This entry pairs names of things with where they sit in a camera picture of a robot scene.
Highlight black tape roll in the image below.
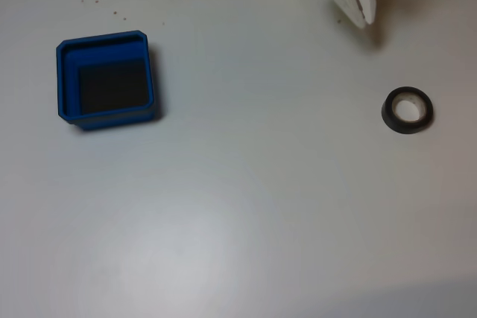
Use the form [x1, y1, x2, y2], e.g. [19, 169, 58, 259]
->
[381, 86, 435, 136]

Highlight blue square box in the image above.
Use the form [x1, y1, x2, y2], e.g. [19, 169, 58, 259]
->
[55, 30, 157, 132]

